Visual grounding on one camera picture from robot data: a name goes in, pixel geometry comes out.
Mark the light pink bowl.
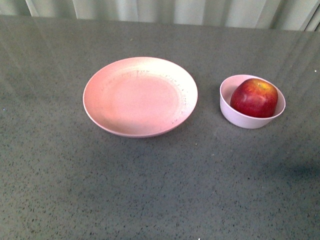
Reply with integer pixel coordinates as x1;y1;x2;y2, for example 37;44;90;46
219;74;286;129

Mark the pink round plate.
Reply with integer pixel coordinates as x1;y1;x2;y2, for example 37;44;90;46
82;57;198;138

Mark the white pleated curtain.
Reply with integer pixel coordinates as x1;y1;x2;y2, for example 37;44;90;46
0;0;320;32

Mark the red apple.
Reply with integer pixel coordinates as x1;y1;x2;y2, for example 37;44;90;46
230;78;279;118

